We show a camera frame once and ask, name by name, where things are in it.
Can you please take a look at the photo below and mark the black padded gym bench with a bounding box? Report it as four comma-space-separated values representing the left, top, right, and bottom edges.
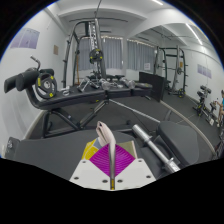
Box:
4, 119, 201, 181

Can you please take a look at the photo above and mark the grey window curtain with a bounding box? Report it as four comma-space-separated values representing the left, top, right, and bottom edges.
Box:
78, 36, 124, 71
126, 39, 156, 73

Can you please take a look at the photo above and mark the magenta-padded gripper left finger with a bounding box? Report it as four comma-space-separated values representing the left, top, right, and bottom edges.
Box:
69, 143, 113, 192

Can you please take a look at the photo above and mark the person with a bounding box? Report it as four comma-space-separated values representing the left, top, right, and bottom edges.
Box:
216, 89, 224, 129

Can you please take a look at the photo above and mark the black exercise machine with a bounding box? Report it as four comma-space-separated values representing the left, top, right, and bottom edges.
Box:
192, 84, 221, 126

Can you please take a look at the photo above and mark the black squat rack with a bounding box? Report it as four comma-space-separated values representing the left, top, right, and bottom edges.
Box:
154, 45, 189, 99

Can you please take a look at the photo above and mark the small purple wall poster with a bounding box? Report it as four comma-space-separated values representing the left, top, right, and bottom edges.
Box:
196, 63, 213, 79

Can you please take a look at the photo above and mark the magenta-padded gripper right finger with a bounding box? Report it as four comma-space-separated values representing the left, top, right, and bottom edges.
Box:
114, 144, 157, 192

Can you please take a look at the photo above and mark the large purple wall poster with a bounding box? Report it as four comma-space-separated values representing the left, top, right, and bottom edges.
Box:
9, 27, 41, 50

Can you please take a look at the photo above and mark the grey cable power rack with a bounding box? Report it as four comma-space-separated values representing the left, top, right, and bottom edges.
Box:
62, 18, 111, 89

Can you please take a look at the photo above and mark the silver barbell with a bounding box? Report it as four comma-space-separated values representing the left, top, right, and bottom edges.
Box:
109, 99, 181, 174

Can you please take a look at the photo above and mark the black bench with leg rollers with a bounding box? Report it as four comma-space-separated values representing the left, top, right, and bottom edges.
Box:
3, 66, 154, 139

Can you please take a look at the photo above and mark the black yellow weight plate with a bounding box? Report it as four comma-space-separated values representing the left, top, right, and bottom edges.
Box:
34, 71, 58, 100
88, 48, 104, 65

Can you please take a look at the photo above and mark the black standing panel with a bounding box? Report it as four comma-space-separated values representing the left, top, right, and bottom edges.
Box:
138, 71, 166, 103

